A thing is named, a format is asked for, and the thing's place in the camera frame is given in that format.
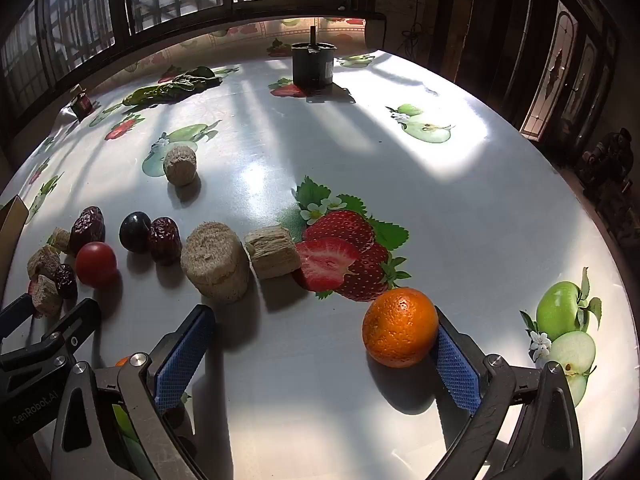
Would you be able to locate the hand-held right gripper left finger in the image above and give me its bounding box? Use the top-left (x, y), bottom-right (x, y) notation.
top-left (50, 304), bottom-right (217, 480)

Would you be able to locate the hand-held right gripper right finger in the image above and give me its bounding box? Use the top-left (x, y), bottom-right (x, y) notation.
top-left (427, 306), bottom-right (583, 480)

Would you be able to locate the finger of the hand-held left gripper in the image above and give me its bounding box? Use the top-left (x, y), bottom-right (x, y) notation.
top-left (0, 292), bottom-right (35, 346)
top-left (30, 298), bottom-right (102, 357)

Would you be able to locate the red cherry tomato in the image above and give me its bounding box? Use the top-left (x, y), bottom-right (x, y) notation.
top-left (75, 241), bottom-right (118, 288)

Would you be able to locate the large orange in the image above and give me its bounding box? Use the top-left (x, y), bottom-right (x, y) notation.
top-left (362, 287), bottom-right (440, 368)

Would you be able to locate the cardboard box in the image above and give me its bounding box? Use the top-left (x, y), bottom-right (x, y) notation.
top-left (0, 196), bottom-right (30, 301)

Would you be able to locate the large sugarcane piece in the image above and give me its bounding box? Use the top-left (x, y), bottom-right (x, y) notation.
top-left (180, 221), bottom-right (250, 304)

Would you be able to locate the ribbed sugarcane piece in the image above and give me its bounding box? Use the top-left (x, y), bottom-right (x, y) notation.
top-left (245, 226), bottom-right (302, 280)

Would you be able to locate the round grey-topped sugarcane piece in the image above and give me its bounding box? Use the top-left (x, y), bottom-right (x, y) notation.
top-left (163, 145), bottom-right (199, 187)

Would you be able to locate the dried red date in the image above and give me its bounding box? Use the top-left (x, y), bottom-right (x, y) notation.
top-left (68, 206), bottom-right (106, 256)
top-left (148, 217), bottom-right (182, 266)
top-left (54, 263), bottom-right (79, 300)

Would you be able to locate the dark purple grape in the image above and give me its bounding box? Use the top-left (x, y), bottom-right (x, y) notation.
top-left (119, 211), bottom-right (152, 253)

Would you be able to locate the fruit print tablecloth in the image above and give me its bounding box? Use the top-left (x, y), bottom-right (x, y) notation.
top-left (0, 15), bottom-right (628, 480)

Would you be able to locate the dark figurine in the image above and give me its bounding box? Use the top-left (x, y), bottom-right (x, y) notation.
top-left (575, 127), bottom-right (636, 196)

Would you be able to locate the green leafy vegetable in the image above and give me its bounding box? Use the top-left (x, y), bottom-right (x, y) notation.
top-left (122, 66), bottom-right (223, 107)

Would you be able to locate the wooden door with glass panels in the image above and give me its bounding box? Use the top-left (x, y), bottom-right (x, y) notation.
top-left (520, 0), bottom-right (621, 141)

